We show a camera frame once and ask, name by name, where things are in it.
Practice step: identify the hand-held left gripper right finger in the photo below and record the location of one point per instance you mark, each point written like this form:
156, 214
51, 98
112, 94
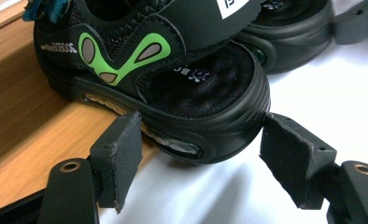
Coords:
297, 155

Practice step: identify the black sandal with green mark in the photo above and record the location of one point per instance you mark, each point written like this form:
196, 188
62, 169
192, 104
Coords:
204, 130

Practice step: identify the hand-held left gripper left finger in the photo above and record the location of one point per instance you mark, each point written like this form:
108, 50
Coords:
120, 155

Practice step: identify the three-tier wooden shoe rack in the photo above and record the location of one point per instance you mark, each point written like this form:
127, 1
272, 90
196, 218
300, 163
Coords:
23, 140

